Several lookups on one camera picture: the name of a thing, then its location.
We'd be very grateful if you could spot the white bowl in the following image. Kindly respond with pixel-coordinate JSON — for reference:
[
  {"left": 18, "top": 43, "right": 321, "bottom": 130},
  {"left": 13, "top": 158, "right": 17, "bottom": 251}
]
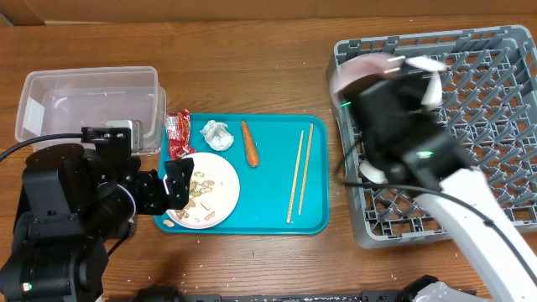
[{"left": 405, "top": 56, "right": 447, "bottom": 111}]

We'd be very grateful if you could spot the wooden chopstick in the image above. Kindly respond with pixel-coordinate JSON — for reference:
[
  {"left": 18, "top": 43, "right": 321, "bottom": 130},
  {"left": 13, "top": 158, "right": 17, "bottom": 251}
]
[
  {"left": 286, "top": 130, "right": 304, "bottom": 224},
  {"left": 299, "top": 123, "right": 314, "bottom": 216}
]

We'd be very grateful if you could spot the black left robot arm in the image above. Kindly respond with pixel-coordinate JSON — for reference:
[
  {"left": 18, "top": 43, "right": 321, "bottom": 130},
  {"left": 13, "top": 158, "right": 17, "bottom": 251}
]
[{"left": 1, "top": 143, "right": 194, "bottom": 301}]

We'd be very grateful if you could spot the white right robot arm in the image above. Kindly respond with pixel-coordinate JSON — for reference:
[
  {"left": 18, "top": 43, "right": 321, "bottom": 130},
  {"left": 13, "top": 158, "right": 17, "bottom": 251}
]
[{"left": 332, "top": 67, "right": 536, "bottom": 301}]

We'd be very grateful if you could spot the grey dishwasher rack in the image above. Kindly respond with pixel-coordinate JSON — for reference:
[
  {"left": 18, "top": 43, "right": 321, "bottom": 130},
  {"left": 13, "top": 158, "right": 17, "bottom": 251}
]
[{"left": 326, "top": 25, "right": 536, "bottom": 248}]

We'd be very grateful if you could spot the peanut on tray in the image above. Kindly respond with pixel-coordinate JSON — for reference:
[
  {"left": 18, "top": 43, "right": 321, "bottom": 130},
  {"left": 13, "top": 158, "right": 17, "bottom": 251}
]
[{"left": 163, "top": 220, "right": 175, "bottom": 227}]

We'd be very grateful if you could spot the large white plate with peanuts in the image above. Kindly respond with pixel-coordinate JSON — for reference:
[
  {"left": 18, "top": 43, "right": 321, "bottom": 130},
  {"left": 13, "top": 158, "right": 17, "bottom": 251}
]
[{"left": 165, "top": 153, "right": 240, "bottom": 230}]

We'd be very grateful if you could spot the white paper cup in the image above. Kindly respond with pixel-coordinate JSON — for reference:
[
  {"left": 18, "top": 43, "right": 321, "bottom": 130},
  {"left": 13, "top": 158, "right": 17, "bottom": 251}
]
[{"left": 358, "top": 159, "right": 387, "bottom": 184}]

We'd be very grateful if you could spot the red snack wrapper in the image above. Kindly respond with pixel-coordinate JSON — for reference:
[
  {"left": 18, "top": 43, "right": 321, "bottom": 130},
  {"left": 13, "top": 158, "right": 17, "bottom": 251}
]
[{"left": 164, "top": 109, "right": 196, "bottom": 160}]

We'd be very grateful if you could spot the crumpled white tissue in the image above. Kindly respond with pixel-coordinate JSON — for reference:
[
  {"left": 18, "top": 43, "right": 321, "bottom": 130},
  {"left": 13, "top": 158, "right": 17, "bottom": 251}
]
[{"left": 200, "top": 120, "right": 234, "bottom": 151}]

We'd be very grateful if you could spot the orange carrot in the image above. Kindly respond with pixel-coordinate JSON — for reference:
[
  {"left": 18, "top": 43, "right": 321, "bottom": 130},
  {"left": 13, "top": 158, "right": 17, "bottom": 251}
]
[{"left": 242, "top": 120, "right": 259, "bottom": 168}]

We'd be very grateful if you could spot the teal plastic tray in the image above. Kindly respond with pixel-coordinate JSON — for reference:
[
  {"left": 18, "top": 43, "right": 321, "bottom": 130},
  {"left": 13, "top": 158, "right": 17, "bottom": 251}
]
[{"left": 153, "top": 112, "right": 331, "bottom": 236}]

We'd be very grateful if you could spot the clear plastic bin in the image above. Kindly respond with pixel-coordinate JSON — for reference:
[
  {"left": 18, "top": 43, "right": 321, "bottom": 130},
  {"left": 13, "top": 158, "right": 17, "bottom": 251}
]
[{"left": 14, "top": 66, "right": 167, "bottom": 155}]

